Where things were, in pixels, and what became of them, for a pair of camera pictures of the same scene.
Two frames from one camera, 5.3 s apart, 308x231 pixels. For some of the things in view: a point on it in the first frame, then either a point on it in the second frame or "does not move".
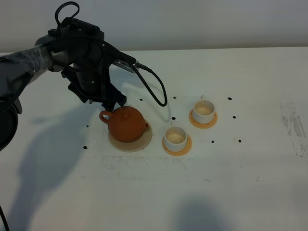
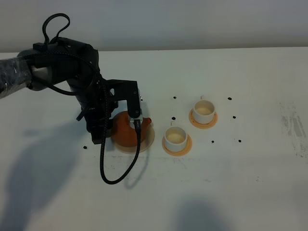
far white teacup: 203,110 does not move
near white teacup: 175,138 does not move
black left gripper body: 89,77 → 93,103
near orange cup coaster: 188,145 does not move
